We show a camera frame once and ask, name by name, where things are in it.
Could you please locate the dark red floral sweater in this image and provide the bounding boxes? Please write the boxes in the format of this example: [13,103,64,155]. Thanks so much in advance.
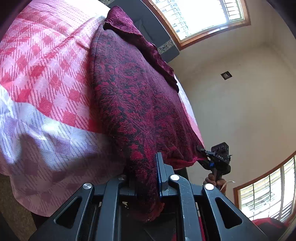
[89,6,206,222]

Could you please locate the person's right hand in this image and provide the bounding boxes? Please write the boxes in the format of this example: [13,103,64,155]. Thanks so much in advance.
[203,173,227,194]

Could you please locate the red sleeve of person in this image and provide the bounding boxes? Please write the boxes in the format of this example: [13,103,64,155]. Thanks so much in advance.
[252,217,287,241]

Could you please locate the side window with blinds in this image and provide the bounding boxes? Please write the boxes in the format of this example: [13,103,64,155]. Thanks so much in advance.
[233,153,295,225]

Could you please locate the pink checkered bed sheet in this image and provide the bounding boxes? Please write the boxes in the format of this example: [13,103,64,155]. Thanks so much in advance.
[1,1,203,217]

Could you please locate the large wood-framed window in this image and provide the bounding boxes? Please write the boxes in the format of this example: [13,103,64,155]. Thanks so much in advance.
[144,0,251,50]

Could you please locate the grey sofa with patterned stripes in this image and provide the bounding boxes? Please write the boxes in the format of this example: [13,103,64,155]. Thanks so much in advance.
[102,0,180,63]

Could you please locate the black camera box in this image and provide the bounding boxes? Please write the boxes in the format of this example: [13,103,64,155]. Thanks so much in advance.
[211,142,229,159]

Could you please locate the dark wall switch plate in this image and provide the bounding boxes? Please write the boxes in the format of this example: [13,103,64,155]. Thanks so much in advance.
[221,71,232,80]

